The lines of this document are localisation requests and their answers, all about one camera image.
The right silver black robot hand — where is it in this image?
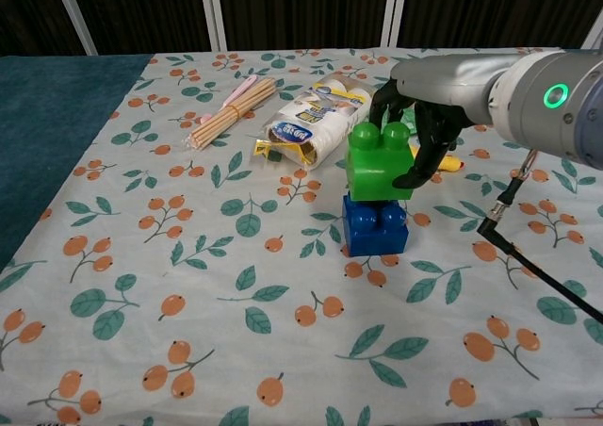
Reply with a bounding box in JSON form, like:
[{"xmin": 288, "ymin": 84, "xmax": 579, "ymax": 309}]
[{"xmin": 368, "ymin": 53, "xmax": 519, "ymax": 190}]

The green building block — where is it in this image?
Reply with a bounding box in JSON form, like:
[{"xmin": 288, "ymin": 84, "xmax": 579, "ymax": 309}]
[{"xmin": 346, "ymin": 121, "xmax": 416, "ymax": 204}]

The blue building block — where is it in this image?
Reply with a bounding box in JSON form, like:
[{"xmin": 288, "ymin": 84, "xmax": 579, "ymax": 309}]
[{"xmin": 342, "ymin": 194, "xmax": 409, "ymax": 258}]

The yellow rubber chicken toy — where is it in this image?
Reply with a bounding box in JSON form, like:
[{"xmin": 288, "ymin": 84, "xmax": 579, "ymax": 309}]
[{"xmin": 407, "ymin": 144, "xmax": 465, "ymax": 175}]

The packaged snack bag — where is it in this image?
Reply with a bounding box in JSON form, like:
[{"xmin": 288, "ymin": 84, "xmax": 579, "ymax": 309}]
[{"xmin": 253, "ymin": 72, "xmax": 374, "ymax": 167}]

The pink toothbrush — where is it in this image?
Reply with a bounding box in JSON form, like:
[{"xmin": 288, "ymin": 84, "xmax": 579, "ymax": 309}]
[{"xmin": 200, "ymin": 74, "xmax": 259, "ymax": 122}]

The bundle of wooden sticks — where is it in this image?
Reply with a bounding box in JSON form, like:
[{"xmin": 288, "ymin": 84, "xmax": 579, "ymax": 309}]
[{"xmin": 187, "ymin": 77, "xmax": 278, "ymax": 152}]

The floral orange berry tablecloth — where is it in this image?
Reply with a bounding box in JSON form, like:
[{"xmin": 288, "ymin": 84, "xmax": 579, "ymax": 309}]
[{"xmin": 0, "ymin": 47, "xmax": 603, "ymax": 426}]

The teal table cover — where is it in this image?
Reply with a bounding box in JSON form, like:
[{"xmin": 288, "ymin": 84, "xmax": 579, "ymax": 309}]
[{"xmin": 0, "ymin": 54, "xmax": 155, "ymax": 274}]

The white partition frame post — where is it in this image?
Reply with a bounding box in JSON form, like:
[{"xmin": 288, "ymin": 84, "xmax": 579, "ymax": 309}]
[
  {"xmin": 196, "ymin": 0, "xmax": 231, "ymax": 53},
  {"xmin": 49, "ymin": 0, "xmax": 99, "ymax": 56},
  {"xmin": 378, "ymin": 0, "xmax": 412, "ymax": 49},
  {"xmin": 580, "ymin": 4, "xmax": 603, "ymax": 51}
]

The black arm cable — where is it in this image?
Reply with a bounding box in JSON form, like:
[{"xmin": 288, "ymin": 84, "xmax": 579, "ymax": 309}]
[{"xmin": 476, "ymin": 147, "xmax": 603, "ymax": 326}]

